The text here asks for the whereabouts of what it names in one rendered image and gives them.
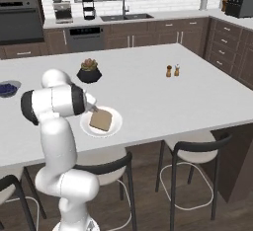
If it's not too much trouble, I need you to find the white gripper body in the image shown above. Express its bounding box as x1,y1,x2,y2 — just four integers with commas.
83,91,99,113

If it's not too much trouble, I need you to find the brown bread slice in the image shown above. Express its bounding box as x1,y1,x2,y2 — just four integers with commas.
88,108,114,132

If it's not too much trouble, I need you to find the white round plate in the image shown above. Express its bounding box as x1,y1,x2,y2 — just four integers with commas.
79,105,124,139

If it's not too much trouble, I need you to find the brown island counter base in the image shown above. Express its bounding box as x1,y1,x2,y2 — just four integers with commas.
199,122,253,204

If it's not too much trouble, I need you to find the black toaster oven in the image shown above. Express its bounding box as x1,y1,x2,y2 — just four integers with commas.
224,0,253,20

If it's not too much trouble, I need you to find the succulent in black pot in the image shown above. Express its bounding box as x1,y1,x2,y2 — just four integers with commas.
76,57,103,85

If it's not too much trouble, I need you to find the grey dishwasher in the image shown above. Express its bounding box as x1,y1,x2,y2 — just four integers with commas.
66,26,106,53

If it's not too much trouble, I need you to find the brown drawer under oven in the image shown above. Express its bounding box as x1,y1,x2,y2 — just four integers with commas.
0,41,50,60

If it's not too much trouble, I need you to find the blue bowl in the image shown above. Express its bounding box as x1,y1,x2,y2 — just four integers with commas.
0,80,23,99

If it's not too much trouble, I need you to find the brown base cupboards run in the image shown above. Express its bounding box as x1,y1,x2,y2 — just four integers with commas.
43,17,211,57

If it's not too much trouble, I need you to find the dark kitchen sink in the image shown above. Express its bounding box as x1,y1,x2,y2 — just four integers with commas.
99,12,155,23

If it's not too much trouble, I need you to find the silver coffee machine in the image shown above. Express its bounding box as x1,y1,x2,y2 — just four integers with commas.
51,0,74,25

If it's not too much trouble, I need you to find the dark metal tap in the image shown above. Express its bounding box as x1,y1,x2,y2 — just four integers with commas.
122,0,130,18

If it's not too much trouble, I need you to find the brown drawer cupboards run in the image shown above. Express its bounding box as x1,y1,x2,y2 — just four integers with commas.
204,17,253,92

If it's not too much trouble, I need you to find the white paper towel roll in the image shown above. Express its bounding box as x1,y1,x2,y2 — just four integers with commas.
199,0,211,12

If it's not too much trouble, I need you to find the knife block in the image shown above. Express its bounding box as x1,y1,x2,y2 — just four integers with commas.
220,0,230,13

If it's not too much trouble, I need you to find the white stool with black frame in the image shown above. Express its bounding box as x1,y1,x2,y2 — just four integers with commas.
0,165,47,231
154,130,233,231
72,145,138,231

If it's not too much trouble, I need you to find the black wall oven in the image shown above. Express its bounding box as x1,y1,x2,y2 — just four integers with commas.
0,0,45,45

